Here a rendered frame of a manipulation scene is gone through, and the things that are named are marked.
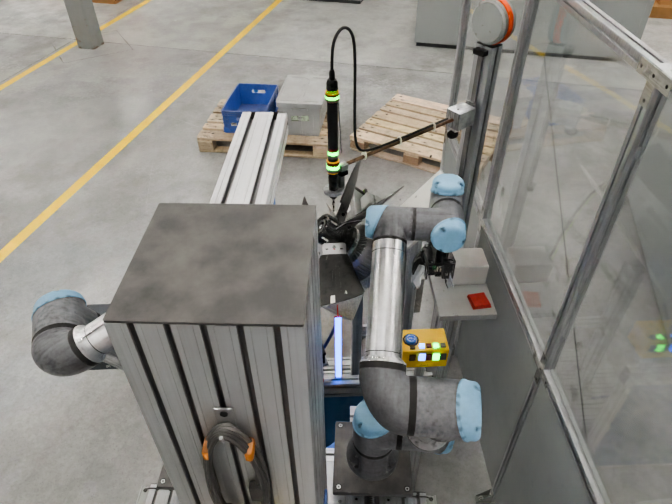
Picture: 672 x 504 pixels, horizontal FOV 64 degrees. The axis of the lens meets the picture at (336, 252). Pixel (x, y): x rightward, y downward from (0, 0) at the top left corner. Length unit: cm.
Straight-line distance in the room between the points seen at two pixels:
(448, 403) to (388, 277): 28
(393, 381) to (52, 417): 250
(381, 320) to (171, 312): 53
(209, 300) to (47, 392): 280
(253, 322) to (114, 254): 353
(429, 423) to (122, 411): 234
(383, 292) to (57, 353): 70
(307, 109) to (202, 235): 405
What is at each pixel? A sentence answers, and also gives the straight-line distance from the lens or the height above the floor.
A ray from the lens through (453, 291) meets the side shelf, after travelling 240.
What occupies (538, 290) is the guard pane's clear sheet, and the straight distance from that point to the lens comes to 206.
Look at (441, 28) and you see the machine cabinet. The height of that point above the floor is 24.
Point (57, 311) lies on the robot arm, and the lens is 140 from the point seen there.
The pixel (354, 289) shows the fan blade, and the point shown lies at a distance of 190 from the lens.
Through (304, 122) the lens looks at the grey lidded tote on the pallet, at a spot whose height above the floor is 28.
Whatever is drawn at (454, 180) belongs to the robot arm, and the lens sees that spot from 128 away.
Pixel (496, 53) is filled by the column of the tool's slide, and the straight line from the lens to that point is 219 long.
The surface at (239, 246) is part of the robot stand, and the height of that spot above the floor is 203.
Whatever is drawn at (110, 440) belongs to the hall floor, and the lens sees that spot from 314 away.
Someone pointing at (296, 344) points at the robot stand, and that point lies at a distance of 69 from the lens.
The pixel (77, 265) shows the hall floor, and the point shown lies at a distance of 418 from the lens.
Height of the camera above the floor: 252
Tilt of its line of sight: 41 degrees down
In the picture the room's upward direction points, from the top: 1 degrees counter-clockwise
